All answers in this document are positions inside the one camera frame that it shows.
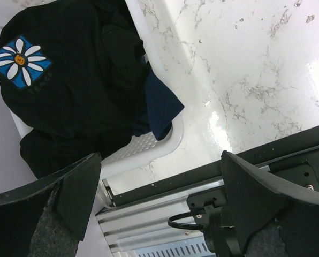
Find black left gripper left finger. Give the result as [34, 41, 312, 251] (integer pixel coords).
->
[0, 153, 101, 256]

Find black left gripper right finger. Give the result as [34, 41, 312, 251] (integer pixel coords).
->
[221, 151, 319, 256]

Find black t-shirt with daisy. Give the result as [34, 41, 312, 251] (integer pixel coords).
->
[0, 1, 149, 178]

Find navy blue cloth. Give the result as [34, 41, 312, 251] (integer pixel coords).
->
[133, 67, 184, 141]

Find white slotted cable duct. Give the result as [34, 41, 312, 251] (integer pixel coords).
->
[135, 240, 215, 257]

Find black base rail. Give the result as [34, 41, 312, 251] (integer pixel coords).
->
[112, 126, 319, 206]

